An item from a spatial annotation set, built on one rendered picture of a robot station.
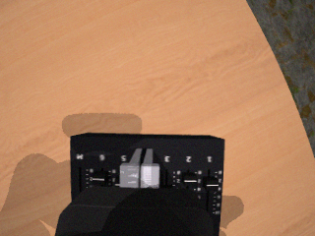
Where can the black lighting desk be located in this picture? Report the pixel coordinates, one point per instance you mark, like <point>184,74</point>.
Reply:
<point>184,160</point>

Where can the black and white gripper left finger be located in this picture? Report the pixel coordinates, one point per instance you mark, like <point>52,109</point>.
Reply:
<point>130,173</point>

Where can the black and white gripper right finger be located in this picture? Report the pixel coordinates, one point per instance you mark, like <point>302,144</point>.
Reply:
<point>149,170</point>

